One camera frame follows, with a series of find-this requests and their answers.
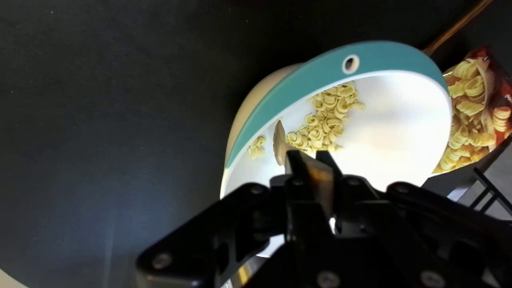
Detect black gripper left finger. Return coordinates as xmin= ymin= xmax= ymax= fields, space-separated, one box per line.
xmin=286 ymin=150 xmax=341 ymax=288

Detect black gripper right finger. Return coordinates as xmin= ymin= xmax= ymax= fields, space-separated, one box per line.
xmin=315 ymin=150 xmax=427 ymax=288

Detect wooden spoon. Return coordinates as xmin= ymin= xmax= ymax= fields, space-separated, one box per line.
xmin=274 ymin=121 xmax=334 ymax=219

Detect white mixing bowl teal rim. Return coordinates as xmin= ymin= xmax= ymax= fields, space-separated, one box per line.
xmin=219 ymin=39 xmax=451 ymax=195

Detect pasta curls in bowl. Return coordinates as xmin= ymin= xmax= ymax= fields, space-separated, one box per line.
xmin=272 ymin=81 xmax=365 ymax=164

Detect crunchy curls snack bag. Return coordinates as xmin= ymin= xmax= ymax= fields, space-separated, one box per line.
xmin=434 ymin=47 xmax=512 ymax=174

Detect round black table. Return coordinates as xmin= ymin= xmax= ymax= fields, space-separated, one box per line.
xmin=0 ymin=0 xmax=478 ymax=288

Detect brown wooden stick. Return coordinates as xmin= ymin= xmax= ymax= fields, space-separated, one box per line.
xmin=422 ymin=0 xmax=494 ymax=55

